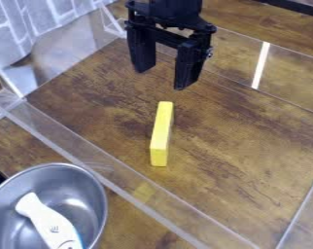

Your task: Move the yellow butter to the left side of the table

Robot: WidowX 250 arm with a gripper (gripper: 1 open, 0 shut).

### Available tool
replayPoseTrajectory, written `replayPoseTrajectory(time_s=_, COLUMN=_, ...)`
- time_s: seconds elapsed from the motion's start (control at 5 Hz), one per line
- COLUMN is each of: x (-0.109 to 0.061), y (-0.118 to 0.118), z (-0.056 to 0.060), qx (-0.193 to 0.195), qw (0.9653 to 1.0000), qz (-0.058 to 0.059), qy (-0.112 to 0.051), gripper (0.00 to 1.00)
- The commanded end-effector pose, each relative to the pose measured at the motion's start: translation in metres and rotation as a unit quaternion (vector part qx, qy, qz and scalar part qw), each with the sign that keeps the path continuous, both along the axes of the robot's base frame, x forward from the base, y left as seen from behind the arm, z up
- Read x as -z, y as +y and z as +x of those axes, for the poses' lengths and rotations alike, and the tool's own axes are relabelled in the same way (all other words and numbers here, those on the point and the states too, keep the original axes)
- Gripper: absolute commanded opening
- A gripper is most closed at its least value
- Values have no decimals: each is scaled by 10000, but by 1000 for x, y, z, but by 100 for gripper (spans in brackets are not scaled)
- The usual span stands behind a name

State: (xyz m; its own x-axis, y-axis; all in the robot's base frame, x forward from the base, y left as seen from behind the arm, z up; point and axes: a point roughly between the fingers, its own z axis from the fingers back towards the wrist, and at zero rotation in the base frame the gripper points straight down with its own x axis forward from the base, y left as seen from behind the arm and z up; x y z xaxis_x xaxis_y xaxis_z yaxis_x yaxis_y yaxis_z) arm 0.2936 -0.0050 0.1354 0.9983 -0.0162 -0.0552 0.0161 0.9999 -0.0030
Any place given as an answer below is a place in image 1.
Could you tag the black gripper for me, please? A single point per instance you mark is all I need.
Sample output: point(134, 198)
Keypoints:
point(170, 22)

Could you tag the silver metal bowl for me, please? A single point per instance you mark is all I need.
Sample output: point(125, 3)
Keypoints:
point(44, 195)

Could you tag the white toy fish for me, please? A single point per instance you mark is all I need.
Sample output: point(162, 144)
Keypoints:
point(55, 228)

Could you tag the white brick-pattern cloth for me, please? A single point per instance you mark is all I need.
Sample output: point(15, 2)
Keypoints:
point(26, 19)

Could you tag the clear acrylic enclosure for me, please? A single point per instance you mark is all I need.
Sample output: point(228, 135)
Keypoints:
point(236, 190)

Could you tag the yellow butter block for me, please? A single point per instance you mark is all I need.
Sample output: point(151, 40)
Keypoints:
point(162, 133)

